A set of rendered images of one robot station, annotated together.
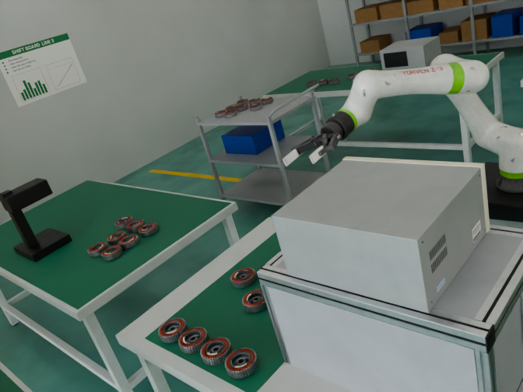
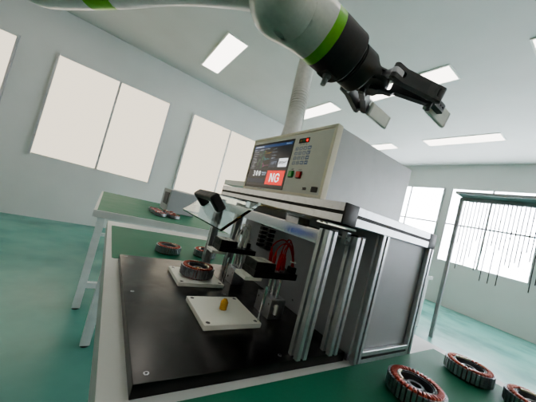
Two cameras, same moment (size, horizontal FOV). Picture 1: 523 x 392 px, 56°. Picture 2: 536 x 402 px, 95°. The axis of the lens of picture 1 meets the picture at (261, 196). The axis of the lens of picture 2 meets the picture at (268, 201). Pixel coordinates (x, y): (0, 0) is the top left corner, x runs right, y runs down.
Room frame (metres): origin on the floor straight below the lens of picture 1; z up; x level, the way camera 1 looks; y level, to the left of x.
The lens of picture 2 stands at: (2.11, -0.33, 1.05)
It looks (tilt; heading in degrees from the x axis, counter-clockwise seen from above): 2 degrees up; 189
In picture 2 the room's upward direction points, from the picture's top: 15 degrees clockwise
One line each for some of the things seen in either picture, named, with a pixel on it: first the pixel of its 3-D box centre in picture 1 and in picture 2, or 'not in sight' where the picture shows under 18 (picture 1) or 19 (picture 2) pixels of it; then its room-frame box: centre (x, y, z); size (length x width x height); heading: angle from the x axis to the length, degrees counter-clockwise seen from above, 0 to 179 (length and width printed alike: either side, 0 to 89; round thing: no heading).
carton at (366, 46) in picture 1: (375, 43); not in sight; (8.51, -2.61, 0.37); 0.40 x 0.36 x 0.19; 132
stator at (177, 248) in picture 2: not in sight; (168, 248); (1.03, -0.89, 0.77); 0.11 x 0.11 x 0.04
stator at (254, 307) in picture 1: (256, 300); not in sight; (1.64, 0.14, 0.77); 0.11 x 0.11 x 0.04
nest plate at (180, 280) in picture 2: not in sight; (195, 277); (1.30, -0.63, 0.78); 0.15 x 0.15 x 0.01; 42
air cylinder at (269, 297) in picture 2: not in sight; (269, 303); (1.39, -0.36, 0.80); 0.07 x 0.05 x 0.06; 42
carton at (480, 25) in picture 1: (479, 26); not in sight; (7.21, -3.76, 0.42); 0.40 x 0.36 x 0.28; 132
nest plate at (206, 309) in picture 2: not in sight; (222, 311); (1.48, -0.47, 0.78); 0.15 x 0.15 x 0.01; 42
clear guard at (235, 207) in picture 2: not in sight; (267, 219); (1.54, -0.40, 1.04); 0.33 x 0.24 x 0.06; 132
